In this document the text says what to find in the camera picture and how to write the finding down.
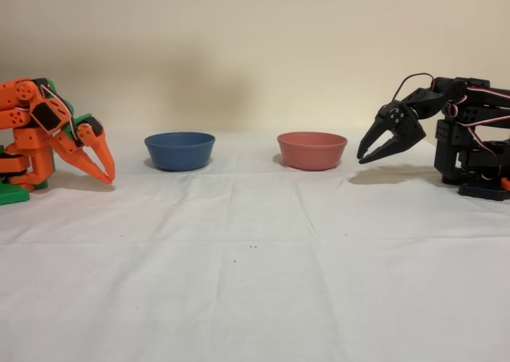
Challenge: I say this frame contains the red bowl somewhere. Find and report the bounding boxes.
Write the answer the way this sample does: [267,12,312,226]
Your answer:
[277,132,348,171]

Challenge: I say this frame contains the blue bowl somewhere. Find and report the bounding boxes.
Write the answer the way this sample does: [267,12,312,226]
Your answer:
[143,132,217,172]

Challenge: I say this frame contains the white tablecloth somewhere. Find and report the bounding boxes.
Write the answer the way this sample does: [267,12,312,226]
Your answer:
[0,128,510,362]

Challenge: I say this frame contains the orange arm servo cable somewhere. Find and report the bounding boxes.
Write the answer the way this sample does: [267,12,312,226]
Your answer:
[33,81,80,142]

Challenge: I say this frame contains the red white gripper servo cable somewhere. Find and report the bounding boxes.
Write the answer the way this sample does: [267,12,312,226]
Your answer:
[391,73,436,103]

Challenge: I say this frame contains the striped black arm cable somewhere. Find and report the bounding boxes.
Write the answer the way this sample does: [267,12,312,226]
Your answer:
[444,83,510,182]

